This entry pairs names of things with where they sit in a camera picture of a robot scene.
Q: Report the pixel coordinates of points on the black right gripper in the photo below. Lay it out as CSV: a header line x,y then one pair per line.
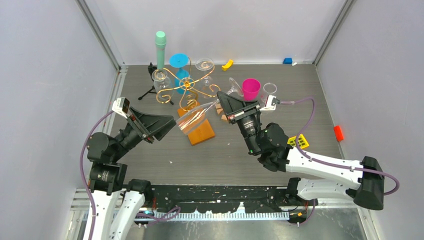
x,y
236,110

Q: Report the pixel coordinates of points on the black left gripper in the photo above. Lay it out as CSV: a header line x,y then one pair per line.
x,y
147,124

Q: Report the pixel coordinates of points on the pink plastic wine glass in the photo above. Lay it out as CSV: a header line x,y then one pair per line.
x,y
250,88

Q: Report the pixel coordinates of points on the clear wine glass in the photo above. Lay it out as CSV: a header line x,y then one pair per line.
x,y
205,64
267,89
197,115
161,80

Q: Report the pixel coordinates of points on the clear wine glass front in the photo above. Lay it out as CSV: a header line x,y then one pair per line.
x,y
267,89

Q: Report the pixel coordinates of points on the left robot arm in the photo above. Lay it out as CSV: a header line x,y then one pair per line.
x,y
106,176

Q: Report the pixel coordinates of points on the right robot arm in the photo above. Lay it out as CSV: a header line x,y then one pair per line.
x,y
361,181

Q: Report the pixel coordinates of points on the orange wooden rack base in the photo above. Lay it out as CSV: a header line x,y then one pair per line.
x,y
202,133

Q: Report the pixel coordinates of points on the blue plastic wine glass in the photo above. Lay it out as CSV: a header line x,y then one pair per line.
x,y
179,61

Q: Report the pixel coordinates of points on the wooden arch block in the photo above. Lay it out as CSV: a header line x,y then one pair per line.
x,y
219,109

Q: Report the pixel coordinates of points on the yellow curved block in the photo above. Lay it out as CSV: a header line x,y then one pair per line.
x,y
228,65

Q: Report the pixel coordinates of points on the small blue block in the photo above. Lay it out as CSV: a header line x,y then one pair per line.
x,y
287,61

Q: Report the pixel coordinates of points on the colourful toy block calculator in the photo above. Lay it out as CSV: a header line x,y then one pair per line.
x,y
300,140

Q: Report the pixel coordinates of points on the green microphone on tripod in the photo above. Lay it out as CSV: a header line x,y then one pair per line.
x,y
160,45

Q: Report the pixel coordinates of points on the red block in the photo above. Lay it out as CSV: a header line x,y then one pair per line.
x,y
338,133

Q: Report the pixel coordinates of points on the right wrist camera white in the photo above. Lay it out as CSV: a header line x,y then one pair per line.
x,y
270,104

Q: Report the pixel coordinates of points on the gold wire wine glass rack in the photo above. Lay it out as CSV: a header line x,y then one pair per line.
x,y
191,93

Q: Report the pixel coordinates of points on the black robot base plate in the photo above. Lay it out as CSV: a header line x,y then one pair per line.
x,y
220,199

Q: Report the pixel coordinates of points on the aluminium frame rail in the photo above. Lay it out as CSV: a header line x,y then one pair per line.
x,y
85,9

